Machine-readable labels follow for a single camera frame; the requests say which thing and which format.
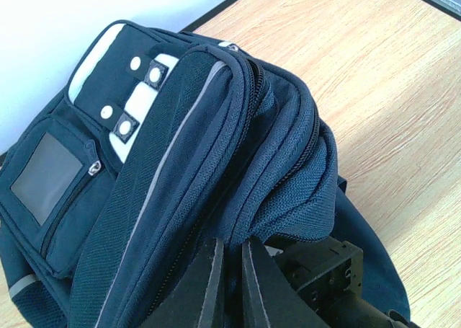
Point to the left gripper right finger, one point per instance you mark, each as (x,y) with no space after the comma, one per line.
(268,299)

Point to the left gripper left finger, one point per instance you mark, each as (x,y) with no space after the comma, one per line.
(198,298)

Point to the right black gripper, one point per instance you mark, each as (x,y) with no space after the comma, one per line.
(322,272)

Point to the navy blue backpack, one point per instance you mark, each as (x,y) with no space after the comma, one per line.
(159,143)

